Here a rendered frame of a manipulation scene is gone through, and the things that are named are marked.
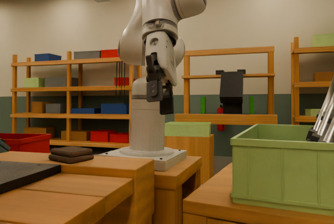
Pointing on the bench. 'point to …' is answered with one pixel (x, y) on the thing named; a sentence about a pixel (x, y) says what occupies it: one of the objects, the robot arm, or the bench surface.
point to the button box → (4, 147)
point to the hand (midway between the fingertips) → (161, 104)
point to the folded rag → (71, 154)
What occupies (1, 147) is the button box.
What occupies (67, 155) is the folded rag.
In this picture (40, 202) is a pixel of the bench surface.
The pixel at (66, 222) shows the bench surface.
